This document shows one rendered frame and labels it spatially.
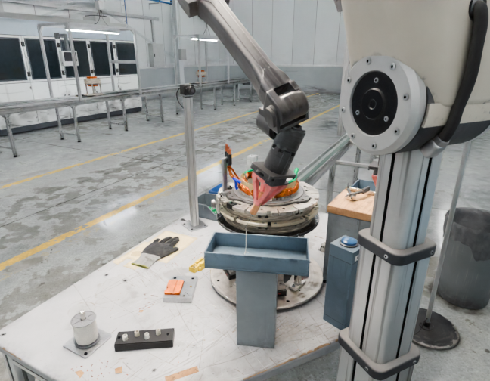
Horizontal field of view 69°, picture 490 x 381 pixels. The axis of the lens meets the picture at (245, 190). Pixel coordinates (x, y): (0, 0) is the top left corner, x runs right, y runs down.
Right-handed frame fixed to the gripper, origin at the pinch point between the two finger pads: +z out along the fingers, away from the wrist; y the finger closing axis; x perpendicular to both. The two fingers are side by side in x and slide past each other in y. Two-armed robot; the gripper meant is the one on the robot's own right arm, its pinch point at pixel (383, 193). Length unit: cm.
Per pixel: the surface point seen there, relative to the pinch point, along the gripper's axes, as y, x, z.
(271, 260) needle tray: 15, 48, 3
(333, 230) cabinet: 11.5, 11.3, 11.2
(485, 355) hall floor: -52, -78, 110
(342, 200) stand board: 11.0, 5.5, 2.8
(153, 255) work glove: 74, 30, 30
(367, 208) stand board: 2.7, 7.6, 2.8
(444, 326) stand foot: -31, -90, 108
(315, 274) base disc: 16.3, 11.1, 29.2
